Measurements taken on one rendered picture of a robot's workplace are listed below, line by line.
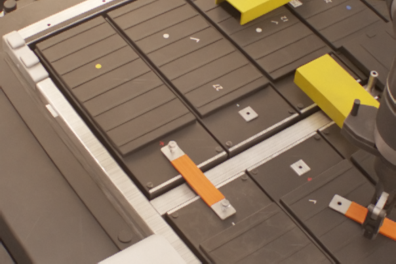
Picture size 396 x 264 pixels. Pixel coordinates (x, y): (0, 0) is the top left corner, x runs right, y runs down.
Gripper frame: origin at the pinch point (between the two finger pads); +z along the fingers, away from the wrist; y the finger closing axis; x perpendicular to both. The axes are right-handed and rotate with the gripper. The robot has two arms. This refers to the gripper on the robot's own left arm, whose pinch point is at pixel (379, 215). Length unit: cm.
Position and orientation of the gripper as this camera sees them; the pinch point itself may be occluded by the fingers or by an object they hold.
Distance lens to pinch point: 123.0
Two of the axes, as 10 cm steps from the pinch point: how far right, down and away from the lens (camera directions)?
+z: -0.8, 6.6, 7.5
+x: -8.6, -4.2, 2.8
